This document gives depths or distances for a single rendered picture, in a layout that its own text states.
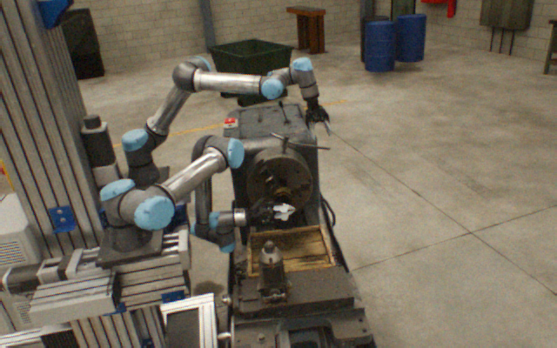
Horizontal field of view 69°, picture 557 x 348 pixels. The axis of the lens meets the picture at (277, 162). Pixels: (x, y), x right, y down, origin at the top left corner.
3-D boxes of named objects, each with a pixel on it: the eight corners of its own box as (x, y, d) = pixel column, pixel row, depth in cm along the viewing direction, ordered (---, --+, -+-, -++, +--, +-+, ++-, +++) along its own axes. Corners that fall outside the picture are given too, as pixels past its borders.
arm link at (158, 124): (128, 143, 195) (183, 55, 169) (144, 130, 208) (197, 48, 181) (148, 158, 197) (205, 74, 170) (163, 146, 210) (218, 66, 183)
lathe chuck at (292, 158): (243, 203, 206) (250, 146, 193) (304, 208, 210) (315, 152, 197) (243, 212, 198) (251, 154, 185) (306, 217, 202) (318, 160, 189)
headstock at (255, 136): (233, 164, 269) (225, 109, 252) (305, 157, 271) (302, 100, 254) (232, 213, 216) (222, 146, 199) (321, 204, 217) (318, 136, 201)
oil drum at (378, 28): (359, 68, 832) (359, 23, 793) (384, 63, 847) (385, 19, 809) (374, 74, 781) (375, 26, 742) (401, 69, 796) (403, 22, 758)
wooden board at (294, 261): (247, 239, 194) (246, 232, 192) (322, 230, 195) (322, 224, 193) (249, 284, 167) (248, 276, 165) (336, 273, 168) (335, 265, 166)
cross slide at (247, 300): (234, 288, 157) (232, 279, 155) (344, 275, 158) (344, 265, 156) (233, 322, 141) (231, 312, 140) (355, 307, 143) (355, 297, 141)
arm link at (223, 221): (211, 224, 178) (208, 208, 175) (237, 222, 179) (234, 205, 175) (211, 235, 171) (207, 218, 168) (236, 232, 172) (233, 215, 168)
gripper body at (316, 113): (311, 127, 172) (303, 101, 167) (307, 120, 180) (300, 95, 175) (328, 122, 172) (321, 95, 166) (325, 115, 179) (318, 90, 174)
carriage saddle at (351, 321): (235, 297, 161) (233, 285, 158) (352, 282, 163) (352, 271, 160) (234, 363, 134) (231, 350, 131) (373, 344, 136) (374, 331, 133)
